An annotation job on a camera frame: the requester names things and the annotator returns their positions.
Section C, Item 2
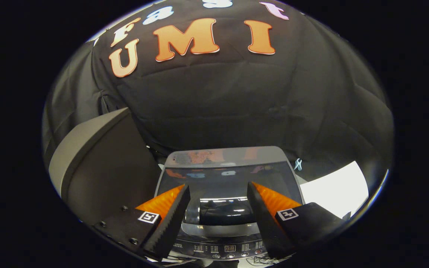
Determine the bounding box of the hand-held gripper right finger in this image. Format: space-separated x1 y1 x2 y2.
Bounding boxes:
247 181 351 259

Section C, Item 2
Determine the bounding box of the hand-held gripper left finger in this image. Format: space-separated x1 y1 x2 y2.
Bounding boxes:
92 184 191 261

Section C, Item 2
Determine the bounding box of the grey washing machine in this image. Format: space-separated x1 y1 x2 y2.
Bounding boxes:
154 146 306 267

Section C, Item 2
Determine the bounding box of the dark washing machine lid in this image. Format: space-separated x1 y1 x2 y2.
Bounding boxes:
155 146 304 227

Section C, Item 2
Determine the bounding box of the white sheet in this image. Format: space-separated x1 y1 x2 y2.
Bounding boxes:
299 161 369 219

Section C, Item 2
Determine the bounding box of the grey box stand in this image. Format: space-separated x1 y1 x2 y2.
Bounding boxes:
49 107 163 224

